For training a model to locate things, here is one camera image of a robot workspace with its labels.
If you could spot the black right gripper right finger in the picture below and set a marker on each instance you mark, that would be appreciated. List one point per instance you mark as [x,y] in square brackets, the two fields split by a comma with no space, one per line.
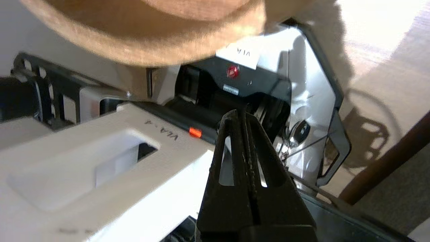
[282,208]

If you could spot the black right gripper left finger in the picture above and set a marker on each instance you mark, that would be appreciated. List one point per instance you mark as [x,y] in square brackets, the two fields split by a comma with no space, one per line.
[228,208]

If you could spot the curved wooden table drawer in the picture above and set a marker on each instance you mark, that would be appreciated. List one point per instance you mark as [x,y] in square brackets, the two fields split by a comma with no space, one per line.
[134,37]

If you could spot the white and black robot base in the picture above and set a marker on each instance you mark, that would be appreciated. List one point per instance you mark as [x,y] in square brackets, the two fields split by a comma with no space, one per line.
[67,161]

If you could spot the dark brown bed base trim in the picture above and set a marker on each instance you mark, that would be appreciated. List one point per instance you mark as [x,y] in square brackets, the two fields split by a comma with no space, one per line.
[386,161]

